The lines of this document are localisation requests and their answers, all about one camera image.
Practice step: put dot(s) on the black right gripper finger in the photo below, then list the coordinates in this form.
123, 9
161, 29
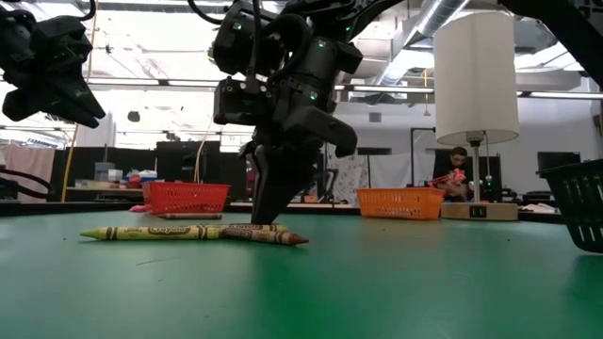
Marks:
287, 179
255, 179

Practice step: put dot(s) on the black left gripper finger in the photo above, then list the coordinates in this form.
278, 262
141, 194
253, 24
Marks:
80, 118
77, 99

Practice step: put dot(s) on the yellow Crayola crayon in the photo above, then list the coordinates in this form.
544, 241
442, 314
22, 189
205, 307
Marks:
235, 227

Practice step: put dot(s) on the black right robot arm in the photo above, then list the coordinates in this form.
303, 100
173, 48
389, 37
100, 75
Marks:
235, 42

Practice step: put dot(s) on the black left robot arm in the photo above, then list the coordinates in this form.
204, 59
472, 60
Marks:
14, 28

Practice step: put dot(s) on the black background robot arm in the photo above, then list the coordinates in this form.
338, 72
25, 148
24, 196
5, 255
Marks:
333, 183

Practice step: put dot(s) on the black curtain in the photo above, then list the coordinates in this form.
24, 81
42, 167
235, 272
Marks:
108, 157

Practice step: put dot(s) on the black ceiling lamp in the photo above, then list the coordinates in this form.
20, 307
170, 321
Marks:
133, 116

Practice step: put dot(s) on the clear plastic bin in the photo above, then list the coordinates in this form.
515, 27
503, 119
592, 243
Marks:
104, 172

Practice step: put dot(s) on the floral cloth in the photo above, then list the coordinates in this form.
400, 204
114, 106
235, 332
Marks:
351, 174

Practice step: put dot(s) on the pink cloth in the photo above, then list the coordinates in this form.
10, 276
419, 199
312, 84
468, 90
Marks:
28, 160

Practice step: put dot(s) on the red plastic basket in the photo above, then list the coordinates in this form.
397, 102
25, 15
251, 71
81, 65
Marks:
184, 198

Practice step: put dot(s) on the black partition panel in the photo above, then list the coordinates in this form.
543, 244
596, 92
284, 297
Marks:
174, 160

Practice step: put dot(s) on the white cloth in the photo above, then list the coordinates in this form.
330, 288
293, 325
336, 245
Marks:
391, 169

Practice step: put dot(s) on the pink rubber piece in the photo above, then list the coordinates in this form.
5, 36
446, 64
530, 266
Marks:
137, 208

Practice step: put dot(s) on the yellow-green Crayola crayon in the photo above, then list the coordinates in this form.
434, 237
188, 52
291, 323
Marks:
155, 232

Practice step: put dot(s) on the orange plastic basket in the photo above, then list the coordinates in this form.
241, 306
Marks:
400, 203

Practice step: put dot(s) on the person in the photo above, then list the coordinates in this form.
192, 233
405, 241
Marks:
454, 162

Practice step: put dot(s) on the red desk lamp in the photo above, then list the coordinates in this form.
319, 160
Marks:
454, 177

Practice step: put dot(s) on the wooden lamp base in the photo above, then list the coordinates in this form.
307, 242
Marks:
452, 212

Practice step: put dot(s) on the white lamp shade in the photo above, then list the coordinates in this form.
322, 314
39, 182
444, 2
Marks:
476, 75

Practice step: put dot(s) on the metal lamp stem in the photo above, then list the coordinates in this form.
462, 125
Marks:
476, 169

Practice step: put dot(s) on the pink paper sheet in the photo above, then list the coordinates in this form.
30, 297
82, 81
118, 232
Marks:
539, 208

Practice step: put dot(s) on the black monitor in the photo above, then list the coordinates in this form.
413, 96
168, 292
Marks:
558, 162

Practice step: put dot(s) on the black plastic basket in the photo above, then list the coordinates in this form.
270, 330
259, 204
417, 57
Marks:
579, 202

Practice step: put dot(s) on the black metal frame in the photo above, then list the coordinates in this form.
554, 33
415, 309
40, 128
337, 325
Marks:
412, 155
326, 183

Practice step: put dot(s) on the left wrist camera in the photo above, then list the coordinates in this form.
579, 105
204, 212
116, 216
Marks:
61, 40

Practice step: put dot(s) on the silver air duct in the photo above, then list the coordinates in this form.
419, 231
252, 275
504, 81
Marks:
438, 23

